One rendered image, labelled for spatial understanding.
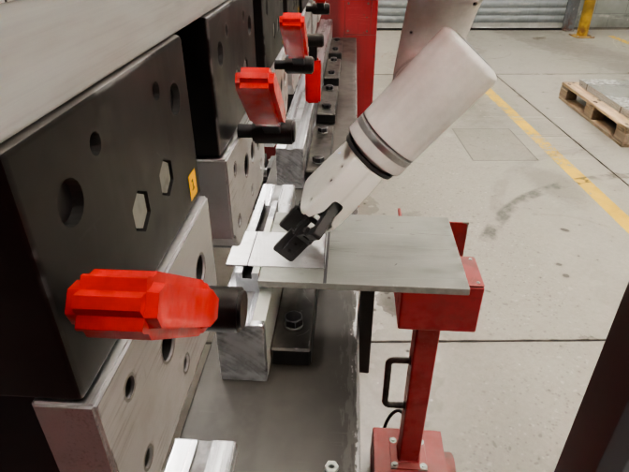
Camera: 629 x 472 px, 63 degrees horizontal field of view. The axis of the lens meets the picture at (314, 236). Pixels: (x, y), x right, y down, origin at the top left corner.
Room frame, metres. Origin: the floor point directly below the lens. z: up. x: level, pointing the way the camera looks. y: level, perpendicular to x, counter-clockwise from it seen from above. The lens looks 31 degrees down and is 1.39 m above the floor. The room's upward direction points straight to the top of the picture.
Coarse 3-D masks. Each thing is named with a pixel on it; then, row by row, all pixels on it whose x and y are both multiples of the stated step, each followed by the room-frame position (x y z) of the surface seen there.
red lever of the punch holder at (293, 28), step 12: (288, 12) 0.50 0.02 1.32; (288, 24) 0.49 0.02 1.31; (300, 24) 0.49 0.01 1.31; (288, 36) 0.50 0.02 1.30; (300, 36) 0.50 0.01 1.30; (288, 48) 0.51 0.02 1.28; (300, 48) 0.51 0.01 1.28; (276, 60) 0.56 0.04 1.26; (288, 60) 0.55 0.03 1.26; (300, 60) 0.54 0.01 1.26; (312, 60) 0.55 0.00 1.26; (288, 72) 0.55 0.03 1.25; (300, 72) 0.55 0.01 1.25; (312, 72) 0.55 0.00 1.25
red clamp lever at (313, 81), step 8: (312, 40) 0.76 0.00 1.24; (320, 40) 0.76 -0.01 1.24; (312, 48) 0.76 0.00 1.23; (320, 64) 0.76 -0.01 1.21; (320, 72) 0.76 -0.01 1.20; (312, 80) 0.76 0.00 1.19; (320, 80) 0.76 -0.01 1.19; (312, 88) 0.76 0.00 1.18; (320, 88) 0.76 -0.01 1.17; (312, 96) 0.76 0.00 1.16; (320, 96) 0.76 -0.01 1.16
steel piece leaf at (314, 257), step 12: (264, 240) 0.62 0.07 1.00; (276, 240) 0.62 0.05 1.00; (324, 240) 0.62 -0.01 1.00; (252, 252) 0.59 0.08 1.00; (264, 252) 0.59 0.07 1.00; (276, 252) 0.59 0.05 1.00; (312, 252) 0.59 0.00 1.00; (324, 252) 0.56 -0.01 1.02; (252, 264) 0.56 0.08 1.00; (264, 264) 0.56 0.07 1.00; (276, 264) 0.56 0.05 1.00; (288, 264) 0.56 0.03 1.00; (300, 264) 0.56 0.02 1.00; (312, 264) 0.56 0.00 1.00; (324, 264) 0.55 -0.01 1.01
